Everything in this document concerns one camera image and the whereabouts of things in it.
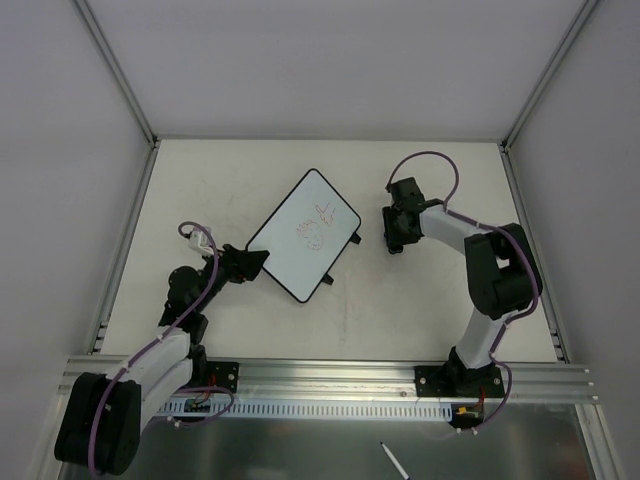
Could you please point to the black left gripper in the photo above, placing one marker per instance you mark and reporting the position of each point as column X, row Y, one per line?
column 238, row 264

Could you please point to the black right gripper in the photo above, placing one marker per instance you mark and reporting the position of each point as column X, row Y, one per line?
column 393, row 229

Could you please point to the black bone-shaped eraser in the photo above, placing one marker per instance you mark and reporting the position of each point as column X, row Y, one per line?
column 394, row 248

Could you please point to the white whiteboard black frame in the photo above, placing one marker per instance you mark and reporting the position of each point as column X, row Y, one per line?
column 305, row 235

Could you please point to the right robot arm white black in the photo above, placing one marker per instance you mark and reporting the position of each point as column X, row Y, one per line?
column 502, row 277

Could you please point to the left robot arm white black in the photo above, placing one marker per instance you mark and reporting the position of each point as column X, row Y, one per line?
column 107, row 412

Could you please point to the black whiteboard clip upper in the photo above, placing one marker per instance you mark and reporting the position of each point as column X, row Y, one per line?
column 355, row 238

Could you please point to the black whiteboard clip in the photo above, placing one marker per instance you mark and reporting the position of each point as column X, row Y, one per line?
column 327, row 279
column 355, row 238

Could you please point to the black whiteboard clip lower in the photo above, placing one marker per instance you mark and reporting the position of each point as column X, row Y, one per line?
column 327, row 279

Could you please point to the white marker pen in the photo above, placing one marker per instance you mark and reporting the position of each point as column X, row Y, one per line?
column 395, row 462

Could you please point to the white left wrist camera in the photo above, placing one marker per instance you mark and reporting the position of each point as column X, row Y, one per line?
column 198, row 241

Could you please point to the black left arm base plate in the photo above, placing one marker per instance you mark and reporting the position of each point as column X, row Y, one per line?
column 223, row 374

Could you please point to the aluminium mounting rail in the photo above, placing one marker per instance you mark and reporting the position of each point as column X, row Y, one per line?
column 559, row 383

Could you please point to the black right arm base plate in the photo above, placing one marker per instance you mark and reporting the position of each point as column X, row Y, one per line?
column 441, row 381

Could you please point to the white slotted cable duct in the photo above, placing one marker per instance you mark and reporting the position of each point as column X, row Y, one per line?
column 412, row 410

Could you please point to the left aluminium frame post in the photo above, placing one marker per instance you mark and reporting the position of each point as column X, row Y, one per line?
column 97, row 35

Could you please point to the aluminium frame post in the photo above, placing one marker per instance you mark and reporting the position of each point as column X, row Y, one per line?
column 571, row 35
column 97, row 35

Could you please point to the right aluminium frame post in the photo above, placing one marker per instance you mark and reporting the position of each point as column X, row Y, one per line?
column 571, row 35

